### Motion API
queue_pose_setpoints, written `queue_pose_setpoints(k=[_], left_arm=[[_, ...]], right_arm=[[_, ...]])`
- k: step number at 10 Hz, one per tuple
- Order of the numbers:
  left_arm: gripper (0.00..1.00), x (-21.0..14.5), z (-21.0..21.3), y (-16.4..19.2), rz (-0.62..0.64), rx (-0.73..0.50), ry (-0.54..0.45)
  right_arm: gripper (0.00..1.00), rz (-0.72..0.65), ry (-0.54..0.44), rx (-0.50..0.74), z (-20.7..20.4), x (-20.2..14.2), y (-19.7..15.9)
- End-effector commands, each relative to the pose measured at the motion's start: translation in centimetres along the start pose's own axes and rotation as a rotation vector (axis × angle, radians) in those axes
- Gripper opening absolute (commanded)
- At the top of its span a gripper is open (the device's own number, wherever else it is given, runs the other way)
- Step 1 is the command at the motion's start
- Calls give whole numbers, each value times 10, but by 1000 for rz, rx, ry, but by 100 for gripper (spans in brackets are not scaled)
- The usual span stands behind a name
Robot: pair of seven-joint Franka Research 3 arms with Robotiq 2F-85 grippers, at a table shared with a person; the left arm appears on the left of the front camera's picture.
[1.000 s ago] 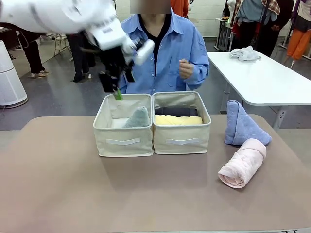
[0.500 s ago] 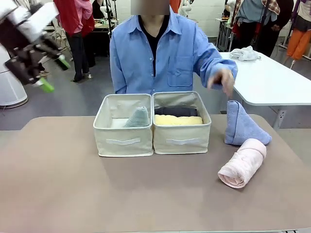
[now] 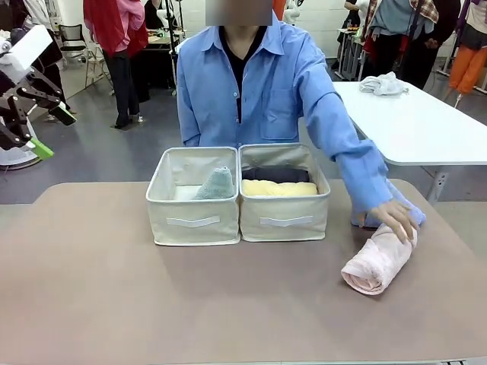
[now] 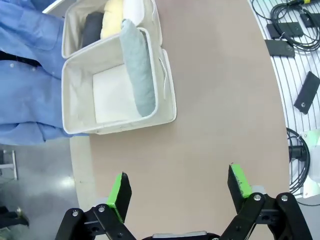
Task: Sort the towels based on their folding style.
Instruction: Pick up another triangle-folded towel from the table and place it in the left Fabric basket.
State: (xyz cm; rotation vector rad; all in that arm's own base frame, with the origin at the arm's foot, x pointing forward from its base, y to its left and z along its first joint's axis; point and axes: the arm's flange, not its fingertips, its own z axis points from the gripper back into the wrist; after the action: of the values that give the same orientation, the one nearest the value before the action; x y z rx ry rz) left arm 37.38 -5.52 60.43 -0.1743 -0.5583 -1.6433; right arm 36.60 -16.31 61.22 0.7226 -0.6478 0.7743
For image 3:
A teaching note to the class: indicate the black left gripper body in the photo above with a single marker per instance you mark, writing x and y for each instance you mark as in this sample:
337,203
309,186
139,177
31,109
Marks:
9,85

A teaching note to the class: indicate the black green-tipped left gripper finger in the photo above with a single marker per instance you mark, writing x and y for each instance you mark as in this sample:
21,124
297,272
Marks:
49,97
23,129

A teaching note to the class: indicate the teal towel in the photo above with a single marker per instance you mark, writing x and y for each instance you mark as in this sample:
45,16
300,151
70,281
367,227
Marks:
217,186

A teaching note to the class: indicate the dark grey towel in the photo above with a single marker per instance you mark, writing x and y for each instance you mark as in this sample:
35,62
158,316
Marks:
274,175

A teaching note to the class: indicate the yellow towel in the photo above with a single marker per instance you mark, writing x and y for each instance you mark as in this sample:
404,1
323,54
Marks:
279,188

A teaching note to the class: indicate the pink towel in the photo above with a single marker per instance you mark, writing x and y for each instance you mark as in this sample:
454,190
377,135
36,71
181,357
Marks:
376,266

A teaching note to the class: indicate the person left forearm blue sleeve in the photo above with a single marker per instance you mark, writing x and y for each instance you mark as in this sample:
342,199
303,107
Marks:
365,178

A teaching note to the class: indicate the person left hand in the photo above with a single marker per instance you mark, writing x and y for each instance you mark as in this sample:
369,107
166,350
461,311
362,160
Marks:
397,220

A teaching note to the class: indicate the bystander in black clothes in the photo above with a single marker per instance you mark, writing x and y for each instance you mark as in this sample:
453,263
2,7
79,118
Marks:
62,49

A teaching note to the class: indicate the black mesh office chair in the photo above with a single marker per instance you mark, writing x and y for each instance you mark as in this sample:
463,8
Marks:
72,40

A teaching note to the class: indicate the bystander in red jacket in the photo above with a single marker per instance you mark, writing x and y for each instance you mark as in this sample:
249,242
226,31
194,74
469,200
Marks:
121,45

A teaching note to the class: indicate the person torso blue shirt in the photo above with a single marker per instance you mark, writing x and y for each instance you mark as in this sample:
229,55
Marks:
213,87

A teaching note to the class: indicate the cream fabric storage basket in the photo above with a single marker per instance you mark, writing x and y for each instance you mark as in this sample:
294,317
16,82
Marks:
190,222
281,224

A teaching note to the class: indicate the grey metal background table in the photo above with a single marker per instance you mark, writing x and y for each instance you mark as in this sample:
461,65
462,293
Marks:
350,53

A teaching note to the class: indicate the white crumpled cloth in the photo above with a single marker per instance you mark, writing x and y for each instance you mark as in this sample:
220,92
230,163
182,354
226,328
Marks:
382,85

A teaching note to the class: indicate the hanging blue shirt plaid scarf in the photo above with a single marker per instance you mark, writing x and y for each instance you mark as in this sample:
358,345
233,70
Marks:
395,17

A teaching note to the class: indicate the white side table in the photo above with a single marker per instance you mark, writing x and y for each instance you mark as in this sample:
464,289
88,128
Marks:
414,125

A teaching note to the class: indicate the bystander in dark trousers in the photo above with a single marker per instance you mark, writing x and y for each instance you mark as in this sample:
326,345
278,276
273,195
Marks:
422,57

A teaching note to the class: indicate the blue folded towel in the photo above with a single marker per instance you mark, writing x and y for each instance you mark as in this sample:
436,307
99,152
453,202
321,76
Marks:
418,217

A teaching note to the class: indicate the orange trousers on mannequin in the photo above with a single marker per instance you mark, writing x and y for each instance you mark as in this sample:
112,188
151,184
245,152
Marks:
466,68

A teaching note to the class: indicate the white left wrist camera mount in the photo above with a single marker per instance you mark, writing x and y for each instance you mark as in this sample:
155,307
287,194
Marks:
30,45

